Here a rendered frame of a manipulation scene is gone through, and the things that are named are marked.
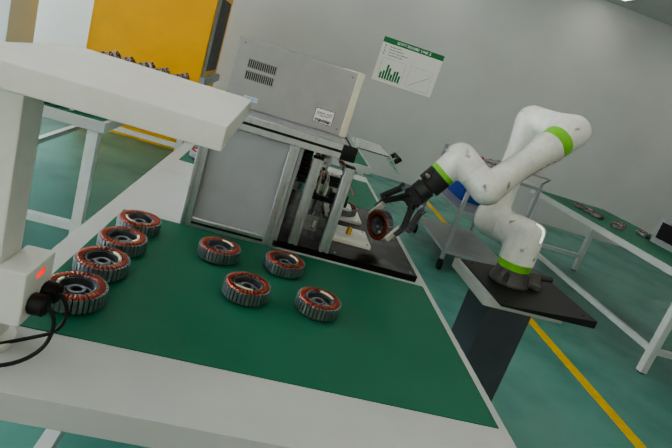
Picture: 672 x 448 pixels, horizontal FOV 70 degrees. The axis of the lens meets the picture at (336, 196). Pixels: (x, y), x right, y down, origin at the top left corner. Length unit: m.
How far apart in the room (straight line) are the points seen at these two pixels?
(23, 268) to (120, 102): 0.32
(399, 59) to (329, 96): 5.56
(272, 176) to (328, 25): 5.60
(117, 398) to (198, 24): 4.53
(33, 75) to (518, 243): 1.58
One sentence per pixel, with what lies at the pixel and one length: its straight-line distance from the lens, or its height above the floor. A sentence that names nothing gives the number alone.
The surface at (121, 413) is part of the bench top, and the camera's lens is 0.84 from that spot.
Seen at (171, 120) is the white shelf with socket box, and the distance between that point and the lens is 0.65.
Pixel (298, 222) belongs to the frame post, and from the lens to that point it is 1.48.
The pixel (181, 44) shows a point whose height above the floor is 1.05.
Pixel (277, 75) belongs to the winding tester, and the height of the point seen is 1.24.
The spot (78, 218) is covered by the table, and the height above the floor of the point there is 0.24.
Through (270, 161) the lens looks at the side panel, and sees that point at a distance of 1.42.
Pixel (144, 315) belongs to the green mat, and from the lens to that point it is 1.05.
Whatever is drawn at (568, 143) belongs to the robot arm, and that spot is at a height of 1.31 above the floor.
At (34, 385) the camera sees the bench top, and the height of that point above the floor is 0.75.
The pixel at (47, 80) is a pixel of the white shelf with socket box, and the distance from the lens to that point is 0.69.
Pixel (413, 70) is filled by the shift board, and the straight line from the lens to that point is 7.11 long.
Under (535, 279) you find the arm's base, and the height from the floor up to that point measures 0.81.
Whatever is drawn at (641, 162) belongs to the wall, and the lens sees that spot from 8.86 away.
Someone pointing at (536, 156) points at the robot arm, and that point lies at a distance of 1.73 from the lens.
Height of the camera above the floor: 1.32
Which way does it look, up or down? 14 degrees down
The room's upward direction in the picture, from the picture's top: 18 degrees clockwise
